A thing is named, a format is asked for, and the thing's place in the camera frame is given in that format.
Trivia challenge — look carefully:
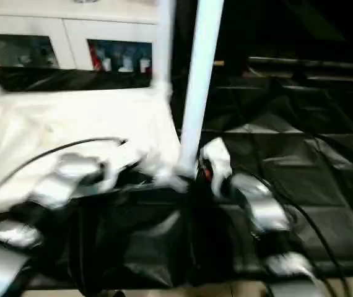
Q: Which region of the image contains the white plastic table top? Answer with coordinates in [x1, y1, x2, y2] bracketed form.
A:
[0, 85, 188, 215]

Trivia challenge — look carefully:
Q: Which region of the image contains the black table mat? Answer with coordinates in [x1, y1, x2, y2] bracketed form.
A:
[0, 62, 353, 291]

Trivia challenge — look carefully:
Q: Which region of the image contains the long black bar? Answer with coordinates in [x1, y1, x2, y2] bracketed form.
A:
[248, 56, 353, 70]

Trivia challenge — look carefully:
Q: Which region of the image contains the white glass-door cabinet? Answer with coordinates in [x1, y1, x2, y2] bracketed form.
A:
[0, 0, 166, 76]

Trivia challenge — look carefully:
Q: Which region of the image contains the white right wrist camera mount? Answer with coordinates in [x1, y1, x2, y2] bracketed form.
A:
[198, 137, 233, 200]

